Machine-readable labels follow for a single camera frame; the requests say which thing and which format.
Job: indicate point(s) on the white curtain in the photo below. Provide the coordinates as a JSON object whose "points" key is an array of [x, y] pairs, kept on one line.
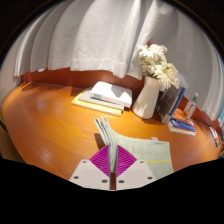
{"points": [[93, 33]]}

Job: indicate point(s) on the yellow flat book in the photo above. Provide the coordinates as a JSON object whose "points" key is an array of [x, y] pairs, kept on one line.
{"points": [[93, 106]]}

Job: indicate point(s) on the blue upright book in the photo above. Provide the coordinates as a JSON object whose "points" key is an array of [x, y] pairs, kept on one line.
{"points": [[179, 98]]}

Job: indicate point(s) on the grey upright book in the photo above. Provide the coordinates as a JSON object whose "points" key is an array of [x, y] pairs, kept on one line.
{"points": [[166, 103]]}

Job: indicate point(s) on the grey thin book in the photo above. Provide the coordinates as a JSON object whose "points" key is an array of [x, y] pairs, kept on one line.
{"points": [[96, 101]]}

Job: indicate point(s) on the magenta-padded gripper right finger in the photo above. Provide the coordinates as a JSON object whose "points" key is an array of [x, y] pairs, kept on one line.
{"points": [[136, 173]]}

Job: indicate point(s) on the pale green towel yellow stripe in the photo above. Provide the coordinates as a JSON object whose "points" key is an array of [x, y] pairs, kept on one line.
{"points": [[146, 153]]}

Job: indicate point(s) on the clear plastic bottle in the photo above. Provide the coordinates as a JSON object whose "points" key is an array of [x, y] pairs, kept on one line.
{"points": [[191, 108]]}

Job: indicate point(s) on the small dark object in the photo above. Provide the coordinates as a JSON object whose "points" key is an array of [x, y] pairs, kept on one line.
{"points": [[217, 143]]}

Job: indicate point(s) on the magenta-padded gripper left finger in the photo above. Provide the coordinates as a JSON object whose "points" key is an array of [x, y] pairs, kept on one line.
{"points": [[88, 173]]}

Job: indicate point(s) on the white ceramic vase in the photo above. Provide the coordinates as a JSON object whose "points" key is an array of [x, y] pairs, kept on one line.
{"points": [[145, 100]]}

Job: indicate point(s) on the white and pink flower bunch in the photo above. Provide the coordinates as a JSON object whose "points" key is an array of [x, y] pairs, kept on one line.
{"points": [[160, 65]]}

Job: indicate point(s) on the blue flat book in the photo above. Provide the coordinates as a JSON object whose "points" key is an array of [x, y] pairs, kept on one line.
{"points": [[181, 127]]}

